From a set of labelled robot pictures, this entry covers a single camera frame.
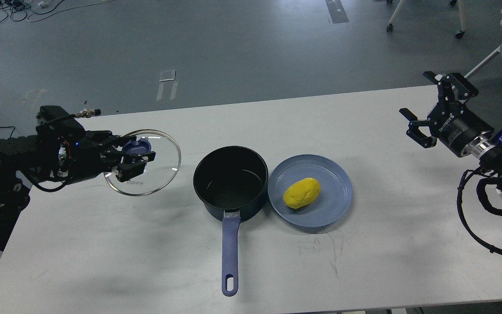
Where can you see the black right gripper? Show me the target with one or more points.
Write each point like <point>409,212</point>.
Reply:
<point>455,126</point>

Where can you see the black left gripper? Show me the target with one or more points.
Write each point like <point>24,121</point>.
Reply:
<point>97,153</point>

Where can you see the glass pot lid blue knob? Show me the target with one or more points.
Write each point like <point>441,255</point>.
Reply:
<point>158,173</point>

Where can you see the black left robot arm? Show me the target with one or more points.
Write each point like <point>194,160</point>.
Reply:
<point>61,153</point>

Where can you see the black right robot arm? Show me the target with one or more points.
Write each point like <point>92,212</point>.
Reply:
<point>489,188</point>

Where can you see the dark blue saucepan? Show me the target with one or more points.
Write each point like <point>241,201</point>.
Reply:
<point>232,184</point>

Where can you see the blue plate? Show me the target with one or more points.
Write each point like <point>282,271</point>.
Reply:
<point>335,195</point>

